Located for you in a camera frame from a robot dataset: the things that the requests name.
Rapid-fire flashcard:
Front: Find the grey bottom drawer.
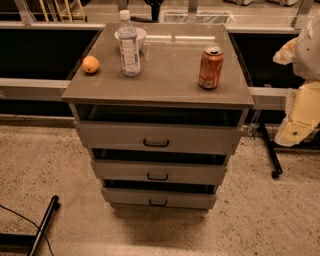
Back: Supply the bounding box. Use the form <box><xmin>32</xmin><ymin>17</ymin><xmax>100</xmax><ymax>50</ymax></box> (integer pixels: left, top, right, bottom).
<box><xmin>101</xmin><ymin>188</ymin><xmax>216</xmax><ymax>210</ymax></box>

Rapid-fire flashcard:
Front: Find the clear plastic water bottle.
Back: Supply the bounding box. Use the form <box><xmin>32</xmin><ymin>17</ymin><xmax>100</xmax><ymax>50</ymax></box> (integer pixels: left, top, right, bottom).
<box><xmin>118</xmin><ymin>10</ymin><xmax>140</xmax><ymax>77</ymax></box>

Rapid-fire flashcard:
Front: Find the grey middle drawer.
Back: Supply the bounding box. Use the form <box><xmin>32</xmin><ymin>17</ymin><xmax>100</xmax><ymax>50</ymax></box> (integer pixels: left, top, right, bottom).
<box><xmin>91</xmin><ymin>159</ymin><xmax>226</xmax><ymax>185</ymax></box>

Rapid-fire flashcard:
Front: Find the grey top drawer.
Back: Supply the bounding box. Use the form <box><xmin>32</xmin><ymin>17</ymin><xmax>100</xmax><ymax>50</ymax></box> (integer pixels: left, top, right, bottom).
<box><xmin>74</xmin><ymin>121</ymin><xmax>242</xmax><ymax>155</ymax></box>

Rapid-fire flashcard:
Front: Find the orange fruit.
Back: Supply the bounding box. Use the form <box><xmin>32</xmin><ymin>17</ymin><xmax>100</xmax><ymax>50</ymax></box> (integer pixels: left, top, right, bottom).
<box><xmin>82</xmin><ymin>56</ymin><xmax>99</xmax><ymax>74</ymax></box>

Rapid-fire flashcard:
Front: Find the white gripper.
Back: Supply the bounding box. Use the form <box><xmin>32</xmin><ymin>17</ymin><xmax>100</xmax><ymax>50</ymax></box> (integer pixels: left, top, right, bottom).
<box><xmin>273</xmin><ymin>38</ymin><xmax>320</xmax><ymax>147</ymax></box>

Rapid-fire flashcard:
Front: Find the orange soda can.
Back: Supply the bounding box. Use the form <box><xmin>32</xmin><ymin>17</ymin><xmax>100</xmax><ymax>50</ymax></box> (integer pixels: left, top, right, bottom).
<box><xmin>198</xmin><ymin>45</ymin><xmax>224</xmax><ymax>90</ymax></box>

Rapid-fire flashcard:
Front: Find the grey drawer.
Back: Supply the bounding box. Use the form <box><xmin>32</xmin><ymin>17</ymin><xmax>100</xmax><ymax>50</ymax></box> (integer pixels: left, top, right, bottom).
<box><xmin>101</xmin><ymin>188</ymin><xmax>216</xmax><ymax>210</ymax></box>
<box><xmin>91</xmin><ymin>159</ymin><xmax>226</xmax><ymax>185</ymax></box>
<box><xmin>74</xmin><ymin>121</ymin><xmax>242</xmax><ymax>155</ymax></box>

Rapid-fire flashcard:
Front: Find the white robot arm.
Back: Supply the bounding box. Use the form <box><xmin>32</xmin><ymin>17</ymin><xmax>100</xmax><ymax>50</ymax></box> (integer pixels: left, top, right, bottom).
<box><xmin>273</xmin><ymin>15</ymin><xmax>320</xmax><ymax>147</ymax></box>

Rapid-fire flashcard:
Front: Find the black cable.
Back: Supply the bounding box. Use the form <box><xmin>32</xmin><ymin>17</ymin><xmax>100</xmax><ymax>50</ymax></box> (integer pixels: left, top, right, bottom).
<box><xmin>0</xmin><ymin>204</ymin><xmax>55</xmax><ymax>256</ymax></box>

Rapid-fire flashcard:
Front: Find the black stand leg left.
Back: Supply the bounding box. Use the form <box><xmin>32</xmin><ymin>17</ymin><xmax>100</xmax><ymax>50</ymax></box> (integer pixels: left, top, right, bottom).
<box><xmin>0</xmin><ymin>195</ymin><xmax>60</xmax><ymax>256</ymax></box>

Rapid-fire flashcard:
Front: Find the grey drawer cabinet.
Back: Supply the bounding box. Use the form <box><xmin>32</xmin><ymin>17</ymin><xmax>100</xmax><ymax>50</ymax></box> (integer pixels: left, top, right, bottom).
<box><xmin>63</xmin><ymin>24</ymin><xmax>254</xmax><ymax>196</ymax></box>

